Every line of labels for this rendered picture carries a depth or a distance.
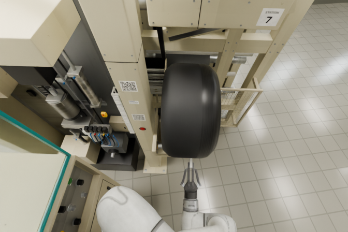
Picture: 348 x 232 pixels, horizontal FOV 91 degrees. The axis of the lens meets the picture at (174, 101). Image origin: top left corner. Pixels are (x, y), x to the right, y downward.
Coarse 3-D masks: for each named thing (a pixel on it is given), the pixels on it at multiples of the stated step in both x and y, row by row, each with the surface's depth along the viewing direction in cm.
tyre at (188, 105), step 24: (168, 72) 92; (192, 72) 89; (168, 96) 83; (192, 96) 82; (216, 96) 83; (168, 120) 82; (192, 120) 81; (216, 120) 82; (168, 144) 87; (192, 144) 85; (216, 144) 91
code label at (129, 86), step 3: (120, 81) 75; (123, 81) 75; (126, 81) 75; (129, 81) 75; (132, 81) 75; (135, 81) 75; (120, 84) 77; (123, 84) 77; (126, 84) 77; (129, 84) 76; (132, 84) 76; (135, 84) 76; (123, 87) 78; (126, 87) 78; (129, 87) 78; (132, 87) 78; (135, 87) 78; (123, 90) 80; (126, 90) 80; (129, 90) 80; (132, 90) 80; (135, 90) 80
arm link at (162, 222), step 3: (162, 219) 53; (159, 222) 50; (162, 222) 51; (165, 222) 53; (156, 225) 49; (159, 225) 49; (162, 225) 50; (165, 225) 51; (168, 225) 53; (156, 228) 48; (159, 228) 48; (162, 228) 49; (165, 228) 49; (168, 228) 51; (153, 231) 47; (156, 231) 47; (159, 231) 48; (162, 231) 48; (165, 231) 48; (168, 231) 49; (171, 231) 50; (174, 231) 52
